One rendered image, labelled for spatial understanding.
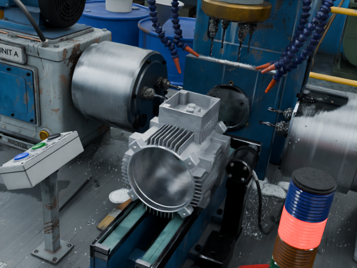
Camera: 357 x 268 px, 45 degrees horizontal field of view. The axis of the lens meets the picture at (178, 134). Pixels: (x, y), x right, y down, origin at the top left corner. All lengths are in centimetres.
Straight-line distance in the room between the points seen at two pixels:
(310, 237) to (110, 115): 75
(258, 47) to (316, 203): 84
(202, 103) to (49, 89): 49
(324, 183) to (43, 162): 54
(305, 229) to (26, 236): 71
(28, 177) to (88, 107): 45
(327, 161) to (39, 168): 64
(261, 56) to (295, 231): 83
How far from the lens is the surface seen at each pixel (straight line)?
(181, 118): 93
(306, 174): 61
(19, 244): 111
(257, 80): 126
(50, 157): 90
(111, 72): 121
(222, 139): 98
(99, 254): 89
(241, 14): 108
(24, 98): 136
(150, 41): 270
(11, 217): 119
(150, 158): 103
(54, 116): 133
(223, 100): 130
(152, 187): 101
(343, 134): 105
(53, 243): 104
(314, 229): 63
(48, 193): 96
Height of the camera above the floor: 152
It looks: 27 degrees down
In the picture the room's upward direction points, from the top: 6 degrees clockwise
